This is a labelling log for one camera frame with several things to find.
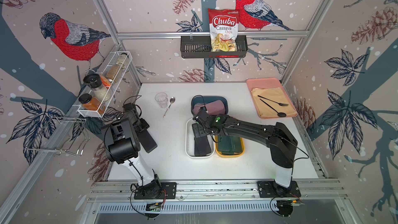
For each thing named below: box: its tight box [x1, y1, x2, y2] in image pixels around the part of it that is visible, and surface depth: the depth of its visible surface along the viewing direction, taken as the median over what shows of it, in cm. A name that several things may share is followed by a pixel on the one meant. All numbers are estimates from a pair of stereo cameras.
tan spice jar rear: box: [116, 52, 129, 69], surface depth 87 cm
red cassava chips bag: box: [208, 8, 241, 52], surface depth 85 cm
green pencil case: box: [217, 134, 242, 156], surface depth 84 cm
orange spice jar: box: [78, 92, 106, 115], surface depth 63 cm
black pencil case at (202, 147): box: [191, 122, 212, 157], surface depth 85 cm
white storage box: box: [185, 117, 216, 159], surface depth 87 cm
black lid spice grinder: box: [82, 73, 112, 103], surface depth 67 cm
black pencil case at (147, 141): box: [137, 129, 158, 153], surface depth 90 cm
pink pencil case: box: [192, 100, 226, 115], surface depth 105 cm
